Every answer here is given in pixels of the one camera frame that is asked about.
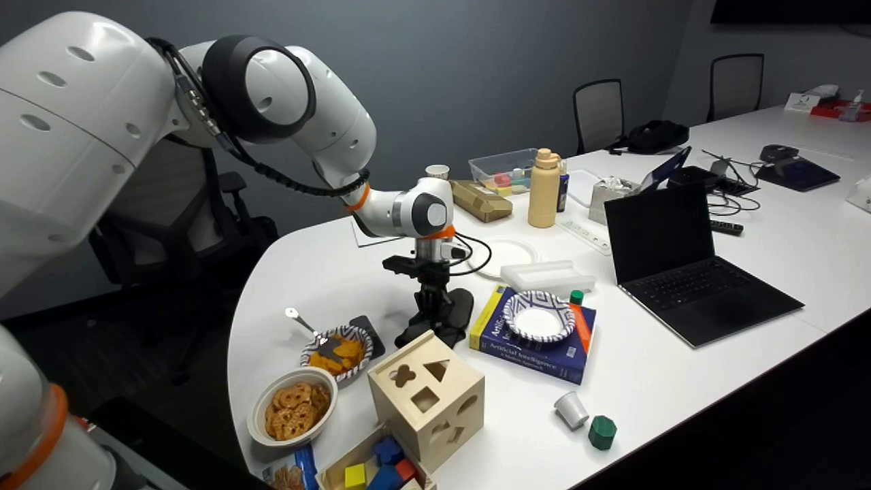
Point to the black remote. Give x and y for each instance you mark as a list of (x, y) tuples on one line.
[(725, 227)]

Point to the shallow wooden tray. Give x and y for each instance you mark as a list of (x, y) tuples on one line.
[(336, 476)]

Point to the blue tablet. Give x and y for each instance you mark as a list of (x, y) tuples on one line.
[(669, 167)]

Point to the blue snack bag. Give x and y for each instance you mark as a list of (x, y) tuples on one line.
[(295, 471)]

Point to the red cube block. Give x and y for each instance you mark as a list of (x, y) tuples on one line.
[(408, 468)]

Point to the wall monitor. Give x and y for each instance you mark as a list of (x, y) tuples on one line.
[(790, 12)]

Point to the grey white cylinder block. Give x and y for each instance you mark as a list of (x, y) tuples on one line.
[(572, 408)]

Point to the white round plate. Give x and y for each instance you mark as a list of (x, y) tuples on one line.
[(507, 260)]

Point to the white bowl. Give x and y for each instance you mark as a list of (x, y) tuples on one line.
[(259, 426)]

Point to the orange marker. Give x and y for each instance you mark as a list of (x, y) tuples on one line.
[(582, 328)]

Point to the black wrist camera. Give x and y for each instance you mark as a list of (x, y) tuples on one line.
[(404, 261)]

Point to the green octagonal block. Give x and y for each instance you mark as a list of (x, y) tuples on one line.
[(602, 433)]

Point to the red and white boxes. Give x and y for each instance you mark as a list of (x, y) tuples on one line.
[(832, 105)]

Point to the large grey office chair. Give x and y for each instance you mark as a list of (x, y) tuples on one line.
[(172, 234)]

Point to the black laptop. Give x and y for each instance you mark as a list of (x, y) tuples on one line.
[(670, 254)]

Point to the clear plastic container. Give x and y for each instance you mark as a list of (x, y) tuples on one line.
[(500, 167)]

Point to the white foam box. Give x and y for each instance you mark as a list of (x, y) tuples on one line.
[(549, 276)]

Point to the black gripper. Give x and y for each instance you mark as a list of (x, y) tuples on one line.
[(434, 287)]

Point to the dark grey towel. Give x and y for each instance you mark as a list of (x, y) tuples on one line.
[(459, 314)]

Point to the tan squeeze bottle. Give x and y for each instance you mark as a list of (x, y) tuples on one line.
[(545, 191)]

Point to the wooden shape sorter cube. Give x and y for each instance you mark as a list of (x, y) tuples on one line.
[(427, 399)]

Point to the black mat with headphones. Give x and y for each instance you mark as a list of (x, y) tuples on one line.
[(800, 167)]

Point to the mesh back chair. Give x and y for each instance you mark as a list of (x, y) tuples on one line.
[(737, 84), (601, 113)]

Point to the patterned bowl with chips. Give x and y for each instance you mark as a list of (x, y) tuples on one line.
[(364, 348)]

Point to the metal spoon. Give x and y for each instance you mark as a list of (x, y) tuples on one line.
[(304, 324)]

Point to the blue and yellow book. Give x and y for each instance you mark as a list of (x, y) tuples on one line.
[(534, 357)]

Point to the yellow cube block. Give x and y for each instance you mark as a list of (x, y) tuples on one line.
[(355, 474)]

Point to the blue lobed block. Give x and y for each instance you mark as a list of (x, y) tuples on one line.
[(389, 449)]

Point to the white cup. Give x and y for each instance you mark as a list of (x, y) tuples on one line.
[(606, 203)]

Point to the empty patterned paper bowl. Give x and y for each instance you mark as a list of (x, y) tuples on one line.
[(538, 316)]

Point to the black bag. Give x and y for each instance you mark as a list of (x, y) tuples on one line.
[(658, 137)]

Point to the natural wood block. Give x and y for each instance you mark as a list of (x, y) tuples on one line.
[(413, 485)]

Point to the orange chips pile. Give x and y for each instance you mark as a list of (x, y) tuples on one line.
[(340, 354)]

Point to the pretzel crackers pile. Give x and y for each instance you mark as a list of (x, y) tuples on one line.
[(295, 408)]

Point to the long blue block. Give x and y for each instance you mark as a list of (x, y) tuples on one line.
[(386, 476)]

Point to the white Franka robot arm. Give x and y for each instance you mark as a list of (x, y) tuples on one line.
[(84, 117)]

